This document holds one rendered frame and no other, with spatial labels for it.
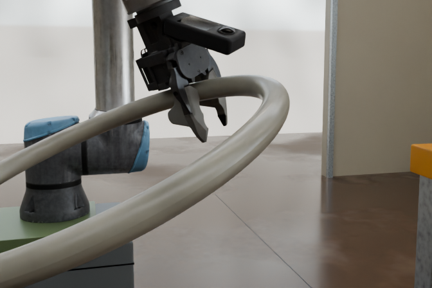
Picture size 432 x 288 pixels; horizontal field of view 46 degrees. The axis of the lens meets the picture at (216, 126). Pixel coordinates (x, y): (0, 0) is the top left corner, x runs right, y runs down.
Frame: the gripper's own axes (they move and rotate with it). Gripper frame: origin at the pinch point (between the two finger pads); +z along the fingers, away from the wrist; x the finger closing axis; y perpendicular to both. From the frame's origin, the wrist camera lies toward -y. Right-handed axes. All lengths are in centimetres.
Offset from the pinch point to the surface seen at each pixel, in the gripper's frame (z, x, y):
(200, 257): 146, -149, 187
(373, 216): 213, -299, 134
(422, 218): 60, -65, -1
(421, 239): 66, -63, 0
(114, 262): 35, -8, 57
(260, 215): 178, -249, 209
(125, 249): 34, -11, 54
